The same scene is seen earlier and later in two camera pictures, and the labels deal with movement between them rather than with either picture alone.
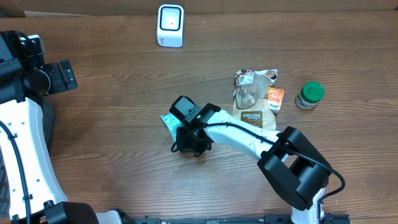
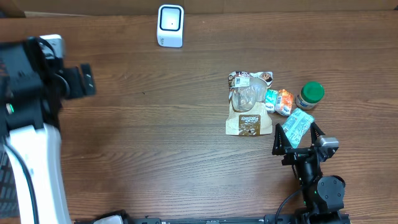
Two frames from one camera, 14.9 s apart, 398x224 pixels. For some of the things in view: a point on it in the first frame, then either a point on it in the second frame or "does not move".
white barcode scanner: (170, 25) does not move
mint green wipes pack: (172, 122) → (296, 125)
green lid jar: (310, 94) does not move
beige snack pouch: (251, 106) does not move
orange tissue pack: (275, 97) → (285, 102)
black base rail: (327, 218) does not move
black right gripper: (187, 147) → (281, 147)
